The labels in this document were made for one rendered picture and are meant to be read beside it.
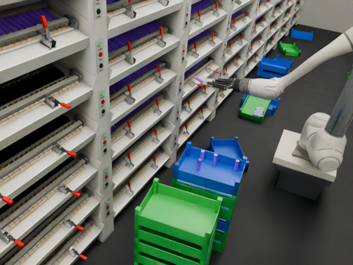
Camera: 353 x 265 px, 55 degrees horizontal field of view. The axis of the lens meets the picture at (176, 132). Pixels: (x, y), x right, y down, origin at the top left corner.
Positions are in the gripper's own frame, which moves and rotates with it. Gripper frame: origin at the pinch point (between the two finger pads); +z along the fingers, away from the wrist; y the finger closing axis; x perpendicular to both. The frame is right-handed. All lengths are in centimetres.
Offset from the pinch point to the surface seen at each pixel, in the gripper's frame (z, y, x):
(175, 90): 12.8, 18.2, 0.2
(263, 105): -10, -92, 54
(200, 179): -24, 64, 20
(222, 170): -28, 49, 24
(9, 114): 11, 120, -33
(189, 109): 17.9, -8.3, 24.9
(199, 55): 11.7, -13.2, -10.8
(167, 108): 14.4, 25.2, 8.5
